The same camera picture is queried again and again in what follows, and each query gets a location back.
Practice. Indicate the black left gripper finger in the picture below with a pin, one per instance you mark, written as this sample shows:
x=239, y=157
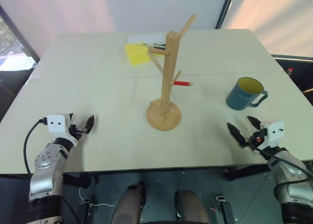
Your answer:
x=71, y=116
x=89, y=124

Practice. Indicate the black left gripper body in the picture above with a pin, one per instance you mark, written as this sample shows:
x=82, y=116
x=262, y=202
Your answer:
x=74, y=133

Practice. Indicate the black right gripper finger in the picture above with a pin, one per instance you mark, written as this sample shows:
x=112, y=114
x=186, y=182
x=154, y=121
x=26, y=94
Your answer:
x=236, y=133
x=254, y=123

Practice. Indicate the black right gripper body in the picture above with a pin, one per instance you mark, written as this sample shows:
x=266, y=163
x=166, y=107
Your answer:
x=256, y=138

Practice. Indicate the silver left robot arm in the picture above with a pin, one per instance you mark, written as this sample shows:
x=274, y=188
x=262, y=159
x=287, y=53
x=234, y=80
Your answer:
x=46, y=160

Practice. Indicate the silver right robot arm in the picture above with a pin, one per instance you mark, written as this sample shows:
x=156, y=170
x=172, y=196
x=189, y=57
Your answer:
x=291, y=175

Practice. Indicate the wooden mug tree stand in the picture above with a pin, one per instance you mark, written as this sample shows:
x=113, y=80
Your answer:
x=168, y=87

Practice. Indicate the blue mug yellow inside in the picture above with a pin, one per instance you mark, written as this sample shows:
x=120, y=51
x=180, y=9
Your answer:
x=244, y=94

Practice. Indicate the red knob black stand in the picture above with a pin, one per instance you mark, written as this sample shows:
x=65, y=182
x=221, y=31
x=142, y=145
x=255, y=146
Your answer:
x=290, y=71

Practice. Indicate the red marker pen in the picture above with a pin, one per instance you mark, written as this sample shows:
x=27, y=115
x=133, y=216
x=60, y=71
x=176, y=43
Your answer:
x=183, y=83

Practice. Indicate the black floor clamp device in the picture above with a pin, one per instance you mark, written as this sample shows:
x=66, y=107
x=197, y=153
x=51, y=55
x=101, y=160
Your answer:
x=223, y=208

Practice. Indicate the dark rounded leg shape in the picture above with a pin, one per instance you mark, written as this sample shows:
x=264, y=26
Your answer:
x=192, y=205
x=128, y=204

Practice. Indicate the yellow sponge pad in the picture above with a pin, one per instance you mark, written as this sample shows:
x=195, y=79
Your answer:
x=137, y=54

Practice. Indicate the white paper sheet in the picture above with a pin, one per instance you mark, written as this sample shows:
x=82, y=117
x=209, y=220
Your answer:
x=144, y=38

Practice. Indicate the green capped marker pen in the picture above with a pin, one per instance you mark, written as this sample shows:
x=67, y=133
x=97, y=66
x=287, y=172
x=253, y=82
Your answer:
x=156, y=46

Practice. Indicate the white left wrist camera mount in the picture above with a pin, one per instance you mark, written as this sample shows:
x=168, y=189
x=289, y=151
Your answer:
x=58, y=126

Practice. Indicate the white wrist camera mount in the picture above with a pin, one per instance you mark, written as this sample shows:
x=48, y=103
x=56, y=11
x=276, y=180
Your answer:
x=58, y=126
x=273, y=132

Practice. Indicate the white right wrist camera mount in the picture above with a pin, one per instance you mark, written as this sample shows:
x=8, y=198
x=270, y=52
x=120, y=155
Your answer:
x=273, y=132

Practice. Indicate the black table frame bracket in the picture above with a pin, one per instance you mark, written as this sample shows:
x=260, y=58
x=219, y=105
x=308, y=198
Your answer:
x=244, y=171

